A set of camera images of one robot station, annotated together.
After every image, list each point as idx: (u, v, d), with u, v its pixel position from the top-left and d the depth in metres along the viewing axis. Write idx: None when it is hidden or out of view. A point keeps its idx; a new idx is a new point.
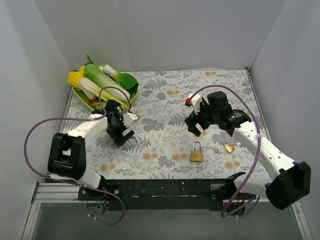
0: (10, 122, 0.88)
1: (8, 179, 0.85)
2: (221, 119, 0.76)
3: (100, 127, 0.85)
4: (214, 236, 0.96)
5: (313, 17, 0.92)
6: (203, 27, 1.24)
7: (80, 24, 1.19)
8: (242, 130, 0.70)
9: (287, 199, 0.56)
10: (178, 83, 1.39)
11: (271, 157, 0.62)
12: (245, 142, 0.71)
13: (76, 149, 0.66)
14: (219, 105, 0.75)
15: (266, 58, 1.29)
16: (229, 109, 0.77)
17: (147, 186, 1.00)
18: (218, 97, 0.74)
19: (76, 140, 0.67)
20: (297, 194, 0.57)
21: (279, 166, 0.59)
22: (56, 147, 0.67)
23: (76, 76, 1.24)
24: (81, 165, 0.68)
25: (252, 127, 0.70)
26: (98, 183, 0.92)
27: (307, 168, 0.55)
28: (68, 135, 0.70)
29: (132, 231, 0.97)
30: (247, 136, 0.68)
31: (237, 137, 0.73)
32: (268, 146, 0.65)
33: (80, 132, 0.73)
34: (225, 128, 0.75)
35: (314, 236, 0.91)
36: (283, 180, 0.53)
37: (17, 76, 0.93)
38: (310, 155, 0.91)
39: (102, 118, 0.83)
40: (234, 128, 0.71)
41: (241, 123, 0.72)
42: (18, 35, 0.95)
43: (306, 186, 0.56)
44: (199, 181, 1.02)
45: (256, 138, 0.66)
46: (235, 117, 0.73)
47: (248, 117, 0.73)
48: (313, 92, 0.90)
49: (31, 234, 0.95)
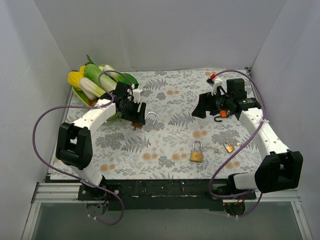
0: (10, 122, 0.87)
1: (7, 179, 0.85)
2: (233, 103, 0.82)
3: (109, 114, 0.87)
4: (214, 236, 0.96)
5: (313, 17, 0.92)
6: (203, 27, 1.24)
7: (81, 24, 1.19)
8: (248, 114, 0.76)
9: (271, 183, 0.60)
10: (178, 83, 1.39)
11: (267, 141, 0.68)
12: (248, 125, 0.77)
13: (82, 140, 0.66)
14: (235, 89, 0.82)
15: (266, 58, 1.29)
16: (243, 96, 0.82)
17: (146, 186, 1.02)
18: (235, 81, 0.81)
19: (82, 132, 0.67)
20: (284, 182, 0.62)
21: (271, 148, 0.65)
22: (63, 137, 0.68)
23: (76, 75, 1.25)
24: (86, 155, 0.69)
25: (258, 113, 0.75)
26: (99, 180, 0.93)
27: (299, 159, 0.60)
28: (74, 126, 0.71)
29: (132, 231, 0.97)
30: (250, 119, 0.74)
31: (243, 121, 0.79)
32: (268, 131, 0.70)
33: (86, 122, 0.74)
34: (234, 111, 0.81)
35: (314, 236, 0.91)
36: (272, 161, 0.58)
37: (17, 76, 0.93)
38: (310, 155, 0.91)
39: (109, 104, 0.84)
40: (242, 110, 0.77)
41: (250, 108, 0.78)
42: (18, 34, 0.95)
43: (296, 176, 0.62)
44: (199, 181, 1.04)
45: (258, 122, 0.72)
46: (246, 102, 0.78)
47: (259, 105, 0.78)
48: (314, 92, 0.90)
49: (30, 234, 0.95)
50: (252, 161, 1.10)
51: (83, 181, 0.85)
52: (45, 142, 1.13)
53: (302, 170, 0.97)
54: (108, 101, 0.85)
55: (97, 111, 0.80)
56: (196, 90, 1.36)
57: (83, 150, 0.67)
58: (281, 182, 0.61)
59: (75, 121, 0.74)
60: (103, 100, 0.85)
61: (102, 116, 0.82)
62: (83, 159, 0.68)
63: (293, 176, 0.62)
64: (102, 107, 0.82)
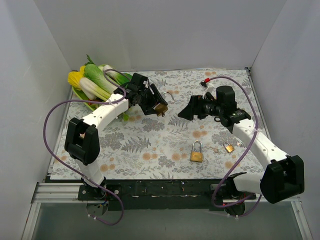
0: (10, 122, 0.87)
1: (7, 179, 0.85)
2: (224, 116, 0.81)
3: (120, 111, 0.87)
4: (214, 236, 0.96)
5: (312, 17, 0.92)
6: (203, 27, 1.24)
7: (81, 24, 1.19)
8: (240, 126, 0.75)
9: (277, 191, 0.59)
10: (178, 83, 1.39)
11: (265, 149, 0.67)
12: (242, 136, 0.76)
13: (89, 138, 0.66)
14: (225, 102, 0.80)
15: (266, 58, 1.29)
16: (233, 107, 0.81)
17: (146, 186, 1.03)
18: (226, 94, 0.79)
19: (90, 129, 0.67)
20: (290, 188, 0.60)
21: (271, 157, 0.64)
22: (71, 132, 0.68)
23: (76, 75, 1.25)
24: (93, 151, 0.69)
25: (251, 123, 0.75)
26: (101, 181, 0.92)
27: (300, 163, 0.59)
28: (83, 122, 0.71)
29: (132, 231, 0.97)
30: (244, 131, 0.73)
31: (237, 133, 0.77)
32: (263, 139, 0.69)
33: (96, 118, 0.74)
34: (225, 125, 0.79)
35: (314, 236, 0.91)
36: (274, 169, 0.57)
37: (17, 76, 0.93)
38: (311, 155, 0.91)
39: (121, 101, 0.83)
40: (234, 123, 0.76)
41: (241, 120, 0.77)
42: (17, 34, 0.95)
43: (300, 181, 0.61)
44: (199, 181, 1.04)
45: (252, 133, 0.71)
46: (236, 115, 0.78)
47: (249, 116, 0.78)
48: (314, 91, 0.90)
49: (30, 235, 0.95)
50: (252, 161, 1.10)
51: (85, 178, 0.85)
52: None
53: None
54: (121, 96, 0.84)
55: (108, 107, 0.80)
56: (196, 90, 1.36)
57: (89, 148, 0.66)
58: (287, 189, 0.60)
59: (85, 117, 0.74)
60: (116, 96, 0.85)
61: (113, 112, 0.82)
62: (89, 156, 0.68)
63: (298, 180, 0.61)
64: (113, 104, 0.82)
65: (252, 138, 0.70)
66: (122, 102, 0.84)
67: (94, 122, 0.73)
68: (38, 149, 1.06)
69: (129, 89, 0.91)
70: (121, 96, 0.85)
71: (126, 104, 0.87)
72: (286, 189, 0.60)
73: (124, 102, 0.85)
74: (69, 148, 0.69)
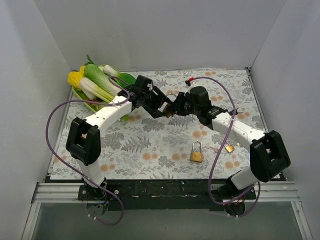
0: (10, 122, 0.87)
1: (8, 179, 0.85)
2: (202, 116, 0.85)
3: (122, 113, 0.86)
4: (214, 236, 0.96)
5: (313, 17, 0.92)
6: (203, 27, 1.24)
7: (80, 24, 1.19)
8: (218, 119, 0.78)
9: (266, 167, 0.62)
10: (178, 83, 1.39)
11: (244, 133, 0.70)
12: (222, 129, 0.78)
13: (91, 138, 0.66)
14: (201, 102, 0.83)
15: (266, 58, 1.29)
16: (209, 106, 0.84)
17: (146, 186, 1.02)
18: (200, 94, 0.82)
19: (92, 129, 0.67)
20: (278, 163, 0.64)
21: (251, 137, 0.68)
22: (73, 131, 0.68)
23: (76, 75, 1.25)
24: (94, 152, 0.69)
25: (227, 115, 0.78)
26: (100, 182, 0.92)
27: (278, 136, 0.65)
28: (85, 122, 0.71)
29: (132, 231, 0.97)
30: (222, 123, 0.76)
31: (218, 129, 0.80)
32: (240, 125, 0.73)
33: (98, 119, 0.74)
34: (205, 123, 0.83)
35: (313, 236, 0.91)
36: (256, 147, 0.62)
37: (17, 76, 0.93)
38: (311, 155, 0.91)
39: (124, 103, 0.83)
40: (212, 120, 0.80)
41: (217, 115, 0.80)
42: (17, 33, 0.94)
43: (284, 153, 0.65)
44: (199, 181, 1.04)
45: (229, 122, 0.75)
46: (212, 112, 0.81)
47: (223, 110, 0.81)
48: (314, 91, 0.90)
49: (30, 235, 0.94)
50: None
51: (85, 179, 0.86)
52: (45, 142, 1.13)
53: (302, 170, 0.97)
54: (124, 99, 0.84)
55: (111, 109, 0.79)
56: None
57: (90, 148, 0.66)
58: (275, 164, 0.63)
59: (87, 118, 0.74)
60: (120, 97, 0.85)
61: (116, 114, 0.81)
62: (90, 156, 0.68)
63: (282, 153, 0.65)
64: (116, 106, 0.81)
65: (229, 127, 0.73)
66: (126, 104, 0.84)
67: (96, 122, 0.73)
68: (38, 149, 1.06)
69: (133, 91, 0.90)
70: (124, 98, 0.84)
71: (130, 106, 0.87)
72: (274, 164, 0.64)
73: (127, 105, 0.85)
74: (71, 148, 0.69)
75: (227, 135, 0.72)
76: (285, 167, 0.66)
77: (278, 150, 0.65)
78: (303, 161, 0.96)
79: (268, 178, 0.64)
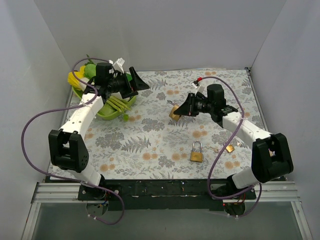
0: (10, 122, 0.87)
1: (8, 178, 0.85)
2: (214, 112, 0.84)
3: (96, 109, 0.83)
4: (214, 236, 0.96)
5: (312, 17, 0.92)
6: (203, 27, 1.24)
7: (80, 24, 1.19)
8: (228, 118, 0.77)
9: (267, 168, 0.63)
10: (178, 83, 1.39)
11: (251, 132, 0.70)
12: (230, 127, 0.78)
13: (74, 145, 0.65)
14: (215, 100, 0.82)
15: (266, 58, 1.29)
16: (223, 104, 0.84)
17: (146, 186, 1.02)
18: (216, 92, 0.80)
19: (73, 136, 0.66)
20: (280, 165, 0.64)
21: (256, 136, 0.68)
22: (54, 144, 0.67)
23: (76, 75, 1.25)
24: (82, 155, 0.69)
25: (237, 114, 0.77)
26: (98, 181, 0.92)
27: (284, 139, 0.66)
28: (64, 132, 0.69)
29: (132, 232, 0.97)
30: (231, 121, 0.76)
31: (227, 127, 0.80)
32: (249, 125, 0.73)
33: (75, 124, 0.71)
34: (216, 120, 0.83)
35: (313, 235, 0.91)
36: (259, 145, 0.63)
37: (17, 76, 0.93)
38: (311, 155, 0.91)
39: (95, 99, 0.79)
40: (223, 117, 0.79)
41: (229, 113, 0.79)
42: (17, 33, 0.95)
43: (287, 158, 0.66)
44: (199, 181, 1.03)
45: (238, 120, 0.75)
46: (225, 110, 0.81)
47: (236, 109, 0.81)
48: (314, 91, 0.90)
49: (30, 235, 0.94)
50: None
51: (83, 183, 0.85)
52: (45, 142, 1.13)
53: (302, 170, 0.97)
54: (93, 95, 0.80)
55: (83, 110, 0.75)
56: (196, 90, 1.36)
57: (77, 154, 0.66)
58: (276, 166, 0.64)
59: (63, 127, 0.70)
60: (89, 95, 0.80)
61: (90, 112, 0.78)
62: (80, 161, 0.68)
63: (285, 157, 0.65)
64: (88, 104, 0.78)
65: (238, 125, 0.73)
66: (96, 100, 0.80)
67: (74, 128, 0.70)
68: (38, 149, 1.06)
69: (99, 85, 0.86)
70: (93, 95, 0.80)
71: (101, 100, 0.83)
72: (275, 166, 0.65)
73: (98, 100, 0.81)
74: (58, 159, 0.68)
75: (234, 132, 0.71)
76: (286, 172, 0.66)
77: (281, 153, 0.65)
78: (303, 161, 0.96)
79: (267, 178, 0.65)
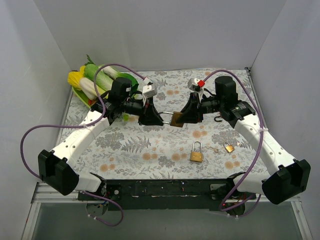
0: (10, 121, 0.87)
1: (8, 178, 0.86)
2: (225, 110, 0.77)
3: (100, 130, 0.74)
4: (214, 236, 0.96)
5: (313, 16, 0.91)
6: (203, 27, 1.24)
7: (80, 24, 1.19)
8: (244, 123, 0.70)
9: (281, 194, 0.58)
10: (178, 83, 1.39)
11: (272, 153, 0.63)
12: (247, 135, 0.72)
13: (61, 173, 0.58)
14: (226, 94, 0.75)
15: (266, 58, 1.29)
16: (235, 100, 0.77)
17: (146, 186, 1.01)
18: (226, 85, 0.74)
19: (60, 164, 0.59)
20: (293, 190, 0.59)
21: (279, 162, 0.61)
22: (42, 166, 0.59)
23: (77, 75, 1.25)
24: (71, 181, 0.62)
25: (255, 120, 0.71)
26: (97, 186, 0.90)
27: (307, 166, 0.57)
28: (53, 154, 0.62)
29: (132, 231, 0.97)
30: (249, 129, 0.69)
31: (239, 130, 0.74)
32: (270, 140, 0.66)
33: (67, 149, 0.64)
34: (228, 119, 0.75)
35: (314, 236, 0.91)
36: (281, 176, 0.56)
37: (17, 77, 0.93)
38: (310, 155, 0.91)
39: (98, 121, 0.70)
40: (237, 120, 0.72)
41: (245, 115, 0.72)
42: (17, 34, 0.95)
43: (303, 183, 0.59)
44: (199, 181, 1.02)
45: (258, 132, 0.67)
46: (239, 108, 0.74)
47: (253, 110, 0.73)
48: (314, 91, 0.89)
49: (30, 235, 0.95)
50: (252, 161, 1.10)
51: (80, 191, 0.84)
52: (45, 142, 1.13)
53: None
54: (99, 116, 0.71)
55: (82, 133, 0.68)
56: None
57: (63, 182, 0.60)
58: (290, 192, 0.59)
59: (55, 148, 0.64)
60: (94, 114, 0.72)
61: (90, 135, 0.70)
62: (67, 187, 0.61)
63: (302, 182, 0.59)
64: (89, 126, 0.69)
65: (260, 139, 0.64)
66: (100, 122, 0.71)
67: (65, 153, 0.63)
68: (38, 149, 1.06)
69: (109, 102, 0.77)
70: (99, 115, 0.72)
71: (106, 122, 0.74)
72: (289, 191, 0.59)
73: (103, 121, 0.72)
74: (45, 180, 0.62)
75: (257, 153, 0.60)
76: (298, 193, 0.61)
77: (300, 180, 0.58)
78: None
79: (277, 201, 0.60)
